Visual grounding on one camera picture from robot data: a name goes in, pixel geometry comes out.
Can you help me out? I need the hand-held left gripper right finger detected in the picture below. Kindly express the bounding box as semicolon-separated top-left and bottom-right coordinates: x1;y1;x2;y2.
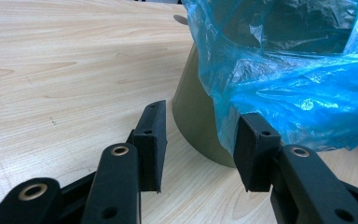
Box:
232;112;282;193

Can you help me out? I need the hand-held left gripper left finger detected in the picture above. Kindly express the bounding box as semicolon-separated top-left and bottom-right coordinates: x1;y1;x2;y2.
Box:
126;99;169;194

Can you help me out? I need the green plastic bin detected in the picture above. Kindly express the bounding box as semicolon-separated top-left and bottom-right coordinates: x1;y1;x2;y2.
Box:
171;41;241;169

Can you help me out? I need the blue plastic bag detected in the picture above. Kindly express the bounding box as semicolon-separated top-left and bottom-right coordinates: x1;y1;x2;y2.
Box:
181;0;358;157

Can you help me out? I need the grey round table grommet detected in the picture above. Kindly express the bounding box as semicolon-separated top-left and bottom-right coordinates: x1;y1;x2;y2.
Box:
172;14;189;27

